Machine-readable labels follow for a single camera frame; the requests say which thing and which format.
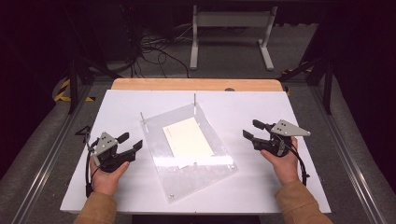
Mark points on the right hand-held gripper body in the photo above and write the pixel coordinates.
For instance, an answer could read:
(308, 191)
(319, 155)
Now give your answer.
(278, 138)

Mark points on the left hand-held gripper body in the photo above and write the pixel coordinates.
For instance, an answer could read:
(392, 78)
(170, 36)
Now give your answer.
(106, 152)

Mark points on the person's right hand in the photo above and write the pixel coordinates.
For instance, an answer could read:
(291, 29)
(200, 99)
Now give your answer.
(281, 165)

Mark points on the person's left hand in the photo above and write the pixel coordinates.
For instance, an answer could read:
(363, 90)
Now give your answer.
(107, 180)

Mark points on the white board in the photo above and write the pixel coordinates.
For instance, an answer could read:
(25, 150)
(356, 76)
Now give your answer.
(218, 102)

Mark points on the clear acrylic tray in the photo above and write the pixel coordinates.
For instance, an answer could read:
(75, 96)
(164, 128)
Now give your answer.
(186, 149)

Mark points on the cream paper sheet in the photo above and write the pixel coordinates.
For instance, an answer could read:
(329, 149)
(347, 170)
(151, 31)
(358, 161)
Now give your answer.
(187, 140)

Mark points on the yellow black hazard tape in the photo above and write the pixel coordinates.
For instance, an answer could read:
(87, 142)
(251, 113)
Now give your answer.
(67, 91)

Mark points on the wooden table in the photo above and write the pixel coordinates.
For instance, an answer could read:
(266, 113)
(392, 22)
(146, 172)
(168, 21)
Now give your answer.
(196, 84)

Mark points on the black metal stand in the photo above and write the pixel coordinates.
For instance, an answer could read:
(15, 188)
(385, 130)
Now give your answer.
(77, 77)
(317, 74)

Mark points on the white metal stand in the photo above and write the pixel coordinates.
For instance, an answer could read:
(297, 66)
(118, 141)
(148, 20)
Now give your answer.
(232, 34)

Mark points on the aluminium rail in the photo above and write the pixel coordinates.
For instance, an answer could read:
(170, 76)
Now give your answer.
(348, 161)
(46, 158)

